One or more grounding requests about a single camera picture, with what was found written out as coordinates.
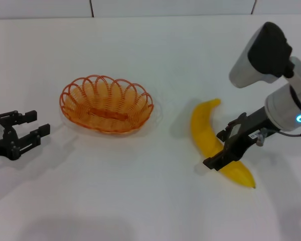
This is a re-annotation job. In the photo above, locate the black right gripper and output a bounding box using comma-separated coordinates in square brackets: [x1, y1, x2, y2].
[202, 106, 279, 172]

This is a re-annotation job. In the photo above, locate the yellow banana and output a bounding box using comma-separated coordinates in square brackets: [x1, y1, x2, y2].
[190, 98, 257, 190]

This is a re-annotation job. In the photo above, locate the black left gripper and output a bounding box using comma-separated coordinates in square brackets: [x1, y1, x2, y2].
[0, 109, 51, 162]

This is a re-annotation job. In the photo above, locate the orange wire basket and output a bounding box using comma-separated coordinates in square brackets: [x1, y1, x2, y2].
[59, 74, 155, 135]

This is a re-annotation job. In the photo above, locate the silver cable connector plug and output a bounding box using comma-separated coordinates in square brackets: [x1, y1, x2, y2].
[255, 129, 267, 147]

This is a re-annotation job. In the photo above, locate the grey right arm cable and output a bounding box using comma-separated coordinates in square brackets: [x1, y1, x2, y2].
[262, 127, 301, 139]

